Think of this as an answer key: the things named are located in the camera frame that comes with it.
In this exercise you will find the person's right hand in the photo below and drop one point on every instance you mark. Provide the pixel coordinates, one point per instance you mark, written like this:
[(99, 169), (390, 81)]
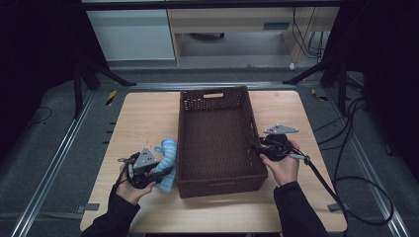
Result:
[(285, 171)]

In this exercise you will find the blue striped knitted cloth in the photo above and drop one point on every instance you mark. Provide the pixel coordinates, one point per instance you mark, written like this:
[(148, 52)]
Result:
[(169, 151)]

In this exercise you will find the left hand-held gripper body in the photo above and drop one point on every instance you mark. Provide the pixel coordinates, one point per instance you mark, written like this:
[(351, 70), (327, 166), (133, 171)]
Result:
[(143, 168)]

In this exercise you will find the person's left hand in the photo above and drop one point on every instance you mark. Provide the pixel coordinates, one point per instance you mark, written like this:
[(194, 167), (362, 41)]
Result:
[(131, 196)]

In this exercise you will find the white cabinet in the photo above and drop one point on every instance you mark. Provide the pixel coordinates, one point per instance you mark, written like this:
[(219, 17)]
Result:
[(131, 36)]

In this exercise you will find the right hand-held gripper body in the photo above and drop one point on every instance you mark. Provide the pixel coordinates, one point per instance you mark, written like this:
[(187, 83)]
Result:
[(278, 146)]

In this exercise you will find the yellow black tape piece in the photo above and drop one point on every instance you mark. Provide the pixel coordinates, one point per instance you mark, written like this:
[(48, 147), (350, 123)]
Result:
[(318, 94), (111, 97)]

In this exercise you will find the dark curtain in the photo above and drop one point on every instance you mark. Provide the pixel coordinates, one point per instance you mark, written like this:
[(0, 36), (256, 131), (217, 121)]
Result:
[(388, 65), (33, 49)]

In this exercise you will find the aluminium floor rail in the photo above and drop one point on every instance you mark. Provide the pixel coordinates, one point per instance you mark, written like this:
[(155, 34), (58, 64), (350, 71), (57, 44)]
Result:
[(56, 161), (158, 86), (369, 164)]

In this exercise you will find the light wooden desk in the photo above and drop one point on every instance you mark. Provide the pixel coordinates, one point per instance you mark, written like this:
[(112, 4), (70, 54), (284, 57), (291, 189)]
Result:
[(230, 19)]

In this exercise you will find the black metal stand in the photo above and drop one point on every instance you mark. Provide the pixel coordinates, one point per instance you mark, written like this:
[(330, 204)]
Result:
[(342, 89), (77, 92)]

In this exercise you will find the brown woven basket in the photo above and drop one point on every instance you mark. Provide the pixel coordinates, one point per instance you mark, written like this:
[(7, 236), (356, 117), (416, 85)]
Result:
[(215, 141)]

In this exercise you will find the small white scrap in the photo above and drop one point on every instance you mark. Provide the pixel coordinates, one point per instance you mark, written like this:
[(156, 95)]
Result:
[(292, 66)]

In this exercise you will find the grey tape tab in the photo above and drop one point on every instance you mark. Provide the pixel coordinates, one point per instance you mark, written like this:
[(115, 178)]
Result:
[(337, 207), (88, 207)]

